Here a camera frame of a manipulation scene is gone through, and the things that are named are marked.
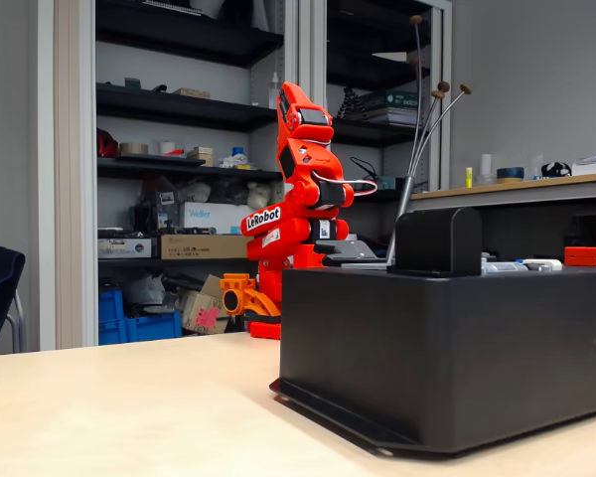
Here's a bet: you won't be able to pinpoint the clear plastic bottle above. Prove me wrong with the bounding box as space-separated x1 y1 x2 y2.
267 72 283 110

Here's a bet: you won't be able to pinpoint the black mini tripod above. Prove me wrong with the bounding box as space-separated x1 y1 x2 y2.
342 87 362 120

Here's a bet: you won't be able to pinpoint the grey metal shelf cabinet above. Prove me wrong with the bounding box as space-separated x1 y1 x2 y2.
29 0 299 349
297 0 453 264

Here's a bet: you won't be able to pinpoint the white crumpled cloth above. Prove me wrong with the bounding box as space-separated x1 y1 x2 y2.
219 152 253 171

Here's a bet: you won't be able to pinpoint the white plush toy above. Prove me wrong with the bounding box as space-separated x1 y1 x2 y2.
246 181 273 210

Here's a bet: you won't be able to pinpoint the metal coat stand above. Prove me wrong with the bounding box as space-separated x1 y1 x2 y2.
384 14 473 264

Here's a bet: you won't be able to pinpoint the white Weller box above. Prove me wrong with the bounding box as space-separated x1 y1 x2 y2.
180 201 252 237

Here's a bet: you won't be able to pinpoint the clear container white roll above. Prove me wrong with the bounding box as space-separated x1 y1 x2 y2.
151 139 186 158

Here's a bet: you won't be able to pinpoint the long brown cardboard box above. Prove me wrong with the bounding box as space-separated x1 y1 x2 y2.
157 234 252 260

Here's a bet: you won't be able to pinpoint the black device in bag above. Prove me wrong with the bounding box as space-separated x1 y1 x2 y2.
131 176 181 235

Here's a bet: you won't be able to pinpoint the red helmet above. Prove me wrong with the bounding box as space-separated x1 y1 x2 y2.
96 127 121 159

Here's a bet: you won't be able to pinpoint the white printed box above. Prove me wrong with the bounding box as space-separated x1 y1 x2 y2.
97 237 159 259

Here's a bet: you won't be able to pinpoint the cardboard box pink label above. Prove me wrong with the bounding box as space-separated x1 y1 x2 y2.
180 274 229 335

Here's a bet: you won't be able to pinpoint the clear plastic bag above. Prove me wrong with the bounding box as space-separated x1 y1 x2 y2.
126 272 180 314

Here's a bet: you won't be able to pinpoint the black task board box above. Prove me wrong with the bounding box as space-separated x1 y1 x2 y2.
269 265 596 457

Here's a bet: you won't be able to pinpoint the black white object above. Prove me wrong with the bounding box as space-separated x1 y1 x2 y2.
540 161 572 179

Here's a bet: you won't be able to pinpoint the low blue plastic crate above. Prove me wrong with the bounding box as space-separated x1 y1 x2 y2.
123 310 183 344

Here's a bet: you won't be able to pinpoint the white probe plug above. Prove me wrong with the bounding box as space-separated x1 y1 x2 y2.
521 257 563 273

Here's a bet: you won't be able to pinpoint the tall blue plastic crate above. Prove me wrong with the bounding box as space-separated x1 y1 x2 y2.
97 289 126 346

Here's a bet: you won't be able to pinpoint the wooden top desk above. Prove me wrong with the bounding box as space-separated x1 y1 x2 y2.
409 171 596 267

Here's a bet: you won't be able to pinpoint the red display module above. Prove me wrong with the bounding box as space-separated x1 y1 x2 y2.
563 246 596 269

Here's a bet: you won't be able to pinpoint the black tangled cables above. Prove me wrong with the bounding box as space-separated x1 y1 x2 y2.
350 156 396 193

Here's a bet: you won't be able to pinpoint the white servo cable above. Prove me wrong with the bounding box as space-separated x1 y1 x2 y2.
310 169 378 198

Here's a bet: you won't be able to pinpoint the black cable bracket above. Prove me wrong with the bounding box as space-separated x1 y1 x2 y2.
311 238 388 268

